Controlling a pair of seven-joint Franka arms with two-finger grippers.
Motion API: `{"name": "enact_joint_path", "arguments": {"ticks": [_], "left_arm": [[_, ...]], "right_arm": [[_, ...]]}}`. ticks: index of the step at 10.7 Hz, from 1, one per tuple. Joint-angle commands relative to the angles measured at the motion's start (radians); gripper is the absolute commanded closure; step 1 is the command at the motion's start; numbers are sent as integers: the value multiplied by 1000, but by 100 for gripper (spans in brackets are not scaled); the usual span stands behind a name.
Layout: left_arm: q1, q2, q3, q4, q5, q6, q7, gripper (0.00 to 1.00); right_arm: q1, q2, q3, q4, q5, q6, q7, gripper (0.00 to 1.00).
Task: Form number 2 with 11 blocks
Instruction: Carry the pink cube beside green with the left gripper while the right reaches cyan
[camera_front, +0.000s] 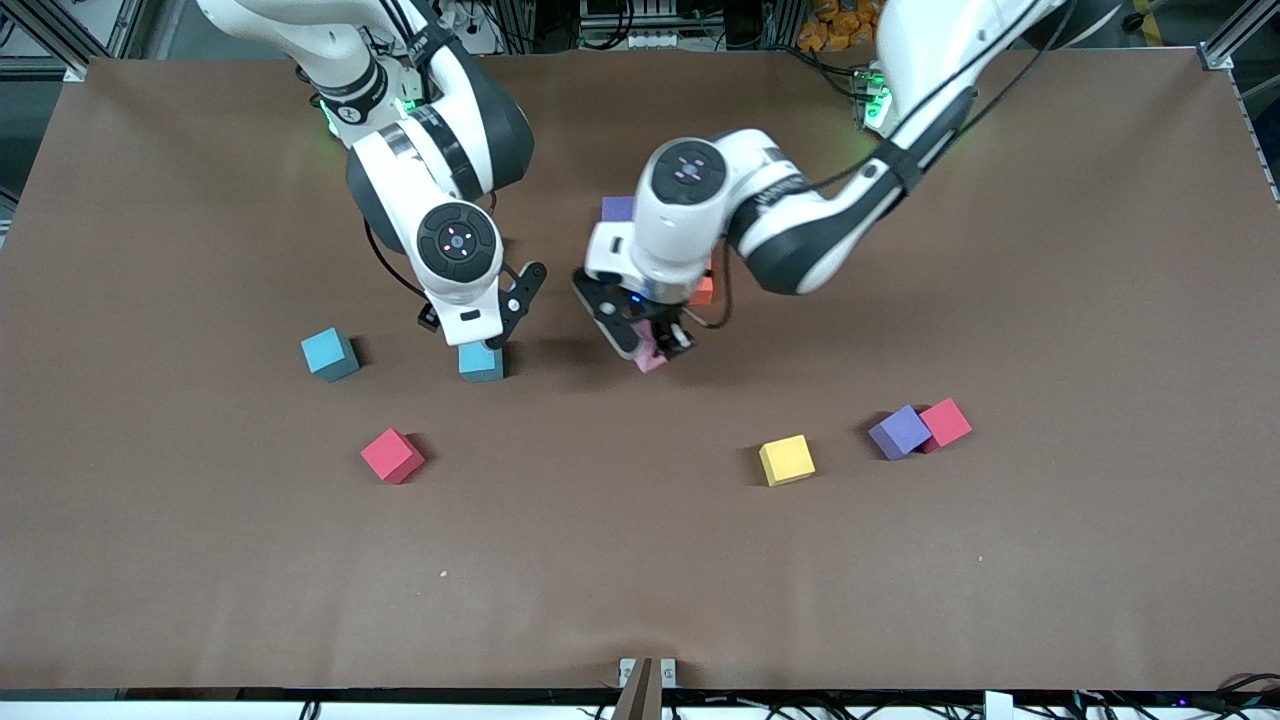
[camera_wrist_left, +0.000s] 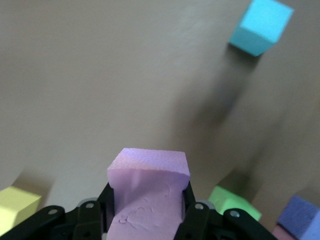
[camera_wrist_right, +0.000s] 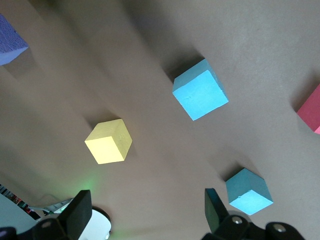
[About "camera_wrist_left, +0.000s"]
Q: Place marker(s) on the yellow foam cube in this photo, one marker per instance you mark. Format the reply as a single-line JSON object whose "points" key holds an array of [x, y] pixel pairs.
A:
{"points": [[15, 207]]}

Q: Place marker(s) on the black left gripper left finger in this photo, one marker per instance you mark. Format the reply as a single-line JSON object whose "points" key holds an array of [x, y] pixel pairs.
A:
{"points": [[88, 220]]}

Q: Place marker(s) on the cyan foam cube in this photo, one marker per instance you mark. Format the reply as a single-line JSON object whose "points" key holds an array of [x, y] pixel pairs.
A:
{"points": [[260, 27]]}

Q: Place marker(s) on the pink foam cube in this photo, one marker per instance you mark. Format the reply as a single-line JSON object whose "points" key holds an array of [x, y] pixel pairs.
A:
{"points": [[147, 205], [281, 235]]}

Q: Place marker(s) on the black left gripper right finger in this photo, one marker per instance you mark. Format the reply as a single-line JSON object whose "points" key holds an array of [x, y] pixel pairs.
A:
{"points": [[197, 222]]}

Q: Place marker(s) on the purple foam cube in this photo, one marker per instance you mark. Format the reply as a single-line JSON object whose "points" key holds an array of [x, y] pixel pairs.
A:
{"points": [[302, 215]]}

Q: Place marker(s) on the green foam cube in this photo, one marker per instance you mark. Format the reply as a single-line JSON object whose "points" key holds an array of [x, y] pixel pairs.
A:
{"points": [[232, 202]]}

